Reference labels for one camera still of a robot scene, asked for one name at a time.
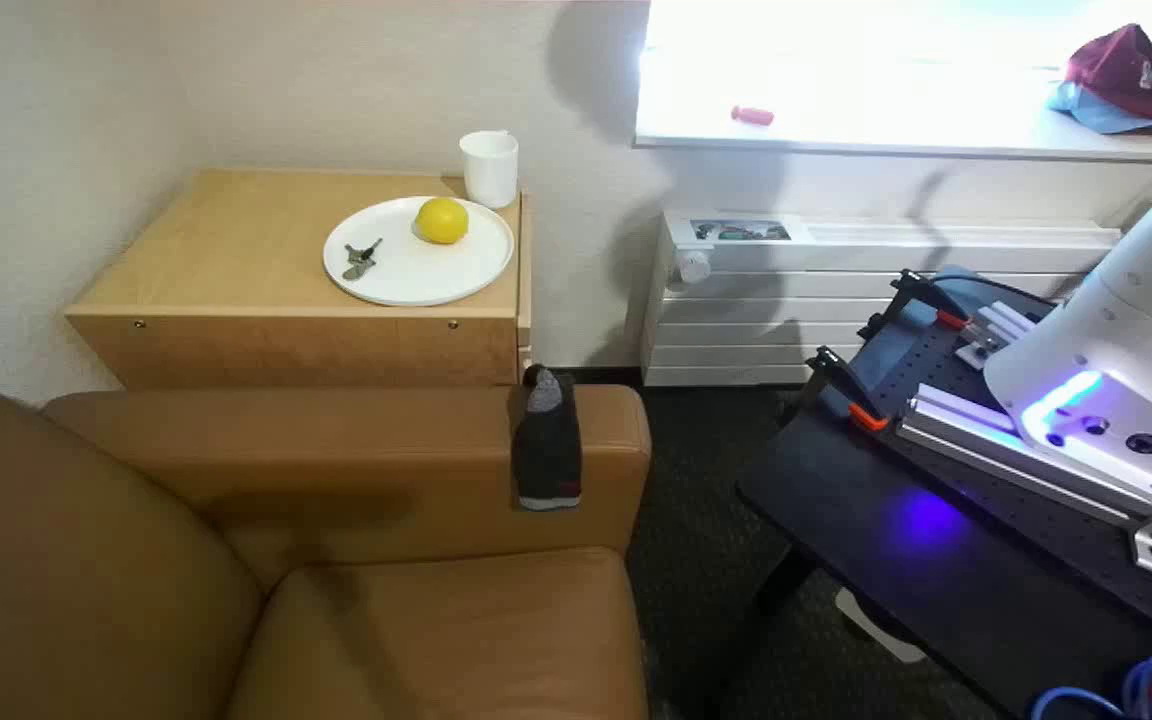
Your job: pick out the brown leather armchair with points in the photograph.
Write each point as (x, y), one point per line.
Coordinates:
(139, 575)

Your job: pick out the white round plate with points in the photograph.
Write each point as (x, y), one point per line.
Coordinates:
(433, 276)

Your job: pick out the maroon and blue cap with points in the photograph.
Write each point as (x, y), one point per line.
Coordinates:
(1119, 74)

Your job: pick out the black robot table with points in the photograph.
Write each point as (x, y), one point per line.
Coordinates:
(950, 562)

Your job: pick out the white radiator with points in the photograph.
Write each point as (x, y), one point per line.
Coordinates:
(789, 304)

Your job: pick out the white cup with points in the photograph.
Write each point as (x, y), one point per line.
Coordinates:
(490, 164)

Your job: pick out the yellow lemon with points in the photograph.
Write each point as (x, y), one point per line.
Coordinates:
(440, 221)

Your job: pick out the white table foot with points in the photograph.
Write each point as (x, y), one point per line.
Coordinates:
(876, 626)

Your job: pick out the white window sill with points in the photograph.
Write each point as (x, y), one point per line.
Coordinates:
(870, 135)

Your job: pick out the small grey keys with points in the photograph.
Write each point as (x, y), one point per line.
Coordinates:
(362, 259)

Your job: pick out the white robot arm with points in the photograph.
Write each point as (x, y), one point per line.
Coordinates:
(1137, 345)

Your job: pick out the wooden nightstand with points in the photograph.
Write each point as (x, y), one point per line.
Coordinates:
(228, 254)

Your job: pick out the aluminium mounting rail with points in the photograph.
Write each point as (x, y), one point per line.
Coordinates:
(1001, 444)

